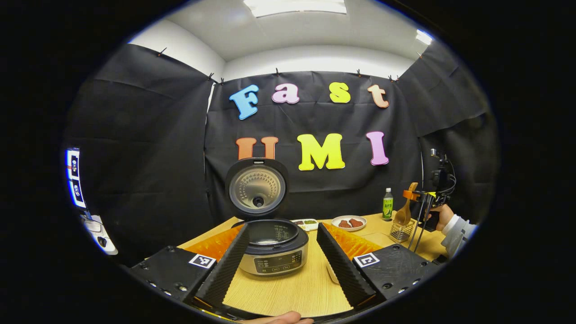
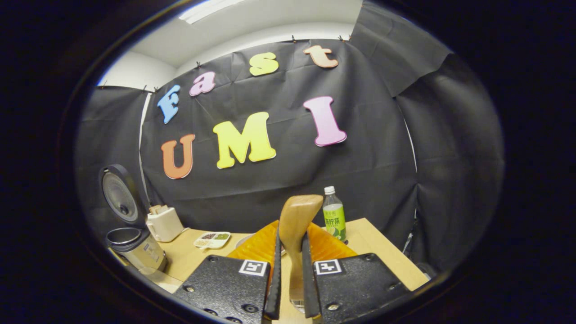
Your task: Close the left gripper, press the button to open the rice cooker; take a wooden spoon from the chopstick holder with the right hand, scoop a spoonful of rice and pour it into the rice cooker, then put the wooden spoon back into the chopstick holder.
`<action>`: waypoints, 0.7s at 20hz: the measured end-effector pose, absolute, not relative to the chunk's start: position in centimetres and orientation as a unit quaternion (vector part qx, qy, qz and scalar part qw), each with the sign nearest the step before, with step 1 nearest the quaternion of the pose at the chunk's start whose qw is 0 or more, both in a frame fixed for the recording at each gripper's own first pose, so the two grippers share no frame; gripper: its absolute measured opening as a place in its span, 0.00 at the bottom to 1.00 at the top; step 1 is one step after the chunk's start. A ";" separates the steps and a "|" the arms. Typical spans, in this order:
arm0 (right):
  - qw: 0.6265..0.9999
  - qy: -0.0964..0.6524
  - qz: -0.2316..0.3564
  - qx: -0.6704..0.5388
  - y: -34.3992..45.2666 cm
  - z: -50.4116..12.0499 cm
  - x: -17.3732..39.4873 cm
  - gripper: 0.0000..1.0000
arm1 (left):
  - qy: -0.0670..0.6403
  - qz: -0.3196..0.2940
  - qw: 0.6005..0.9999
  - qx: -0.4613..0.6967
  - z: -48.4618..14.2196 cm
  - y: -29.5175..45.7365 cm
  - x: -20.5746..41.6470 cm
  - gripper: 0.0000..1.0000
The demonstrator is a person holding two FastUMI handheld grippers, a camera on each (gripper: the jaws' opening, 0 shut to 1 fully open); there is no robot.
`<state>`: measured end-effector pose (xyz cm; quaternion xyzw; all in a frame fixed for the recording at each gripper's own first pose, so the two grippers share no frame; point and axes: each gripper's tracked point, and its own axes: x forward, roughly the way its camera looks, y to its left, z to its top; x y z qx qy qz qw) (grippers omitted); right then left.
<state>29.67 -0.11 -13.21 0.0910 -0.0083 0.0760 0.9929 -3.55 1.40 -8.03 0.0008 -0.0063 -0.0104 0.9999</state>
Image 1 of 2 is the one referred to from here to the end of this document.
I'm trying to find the white side desk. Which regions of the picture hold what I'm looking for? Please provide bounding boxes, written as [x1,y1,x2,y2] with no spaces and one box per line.
[80,214,118,256]

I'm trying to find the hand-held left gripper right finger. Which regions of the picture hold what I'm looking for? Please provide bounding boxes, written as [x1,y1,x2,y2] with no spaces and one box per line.
[316,222,441,312]

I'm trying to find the wooden spoon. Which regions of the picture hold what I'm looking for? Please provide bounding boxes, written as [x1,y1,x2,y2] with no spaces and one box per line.
[394,182,419,226]

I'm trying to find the black backdrop cloth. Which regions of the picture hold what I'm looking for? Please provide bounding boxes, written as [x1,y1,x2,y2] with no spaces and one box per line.
[63,40,499,266]

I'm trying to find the black cable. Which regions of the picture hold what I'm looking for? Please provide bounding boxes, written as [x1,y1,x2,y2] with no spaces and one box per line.
[414,198,435,253]
[407,196,428,250]

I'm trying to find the computer monitor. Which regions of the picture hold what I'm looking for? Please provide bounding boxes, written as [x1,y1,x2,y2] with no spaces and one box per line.
[66,147,87,209]

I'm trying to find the large ceiling light panel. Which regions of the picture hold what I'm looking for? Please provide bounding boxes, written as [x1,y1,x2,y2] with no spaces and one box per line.
[243,0,348,18]

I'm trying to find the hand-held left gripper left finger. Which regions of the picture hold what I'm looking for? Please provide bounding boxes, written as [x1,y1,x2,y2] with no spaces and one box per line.
[127,223,251,314]

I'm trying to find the grey rice cooker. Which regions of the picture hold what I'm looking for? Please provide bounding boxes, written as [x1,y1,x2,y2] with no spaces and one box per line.
[225,157,310,276]

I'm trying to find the green drink bottle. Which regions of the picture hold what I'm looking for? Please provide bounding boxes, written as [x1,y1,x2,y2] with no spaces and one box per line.
[382,188,394,221]

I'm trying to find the wire chopstick holder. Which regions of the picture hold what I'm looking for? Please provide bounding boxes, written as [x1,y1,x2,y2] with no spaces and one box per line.
[389,218,415,243]

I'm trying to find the white divided bean dish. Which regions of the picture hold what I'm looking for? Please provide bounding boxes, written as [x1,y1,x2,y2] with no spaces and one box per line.
[292,218,319,232]

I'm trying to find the white round plate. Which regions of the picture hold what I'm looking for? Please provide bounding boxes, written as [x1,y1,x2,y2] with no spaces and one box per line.
[331,215,367,232]

